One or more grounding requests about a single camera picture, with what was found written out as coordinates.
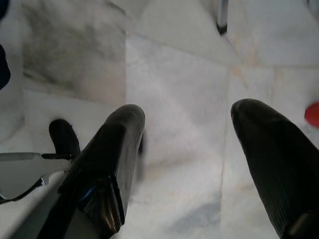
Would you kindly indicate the red plastic stool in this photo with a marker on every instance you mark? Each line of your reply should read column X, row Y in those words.
column 313, row 113

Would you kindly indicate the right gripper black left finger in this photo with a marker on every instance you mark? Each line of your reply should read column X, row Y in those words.
column 109, row 161

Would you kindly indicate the black robot left foot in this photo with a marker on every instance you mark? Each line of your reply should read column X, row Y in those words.
column 62, row 137

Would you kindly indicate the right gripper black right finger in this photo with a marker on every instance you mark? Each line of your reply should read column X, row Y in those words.
column 274, row 161

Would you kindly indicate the silver metal clothes rack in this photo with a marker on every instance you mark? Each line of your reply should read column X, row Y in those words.
column 221, row 15

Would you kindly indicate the grey robot left leg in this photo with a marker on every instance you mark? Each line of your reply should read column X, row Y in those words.
column 20, row 174

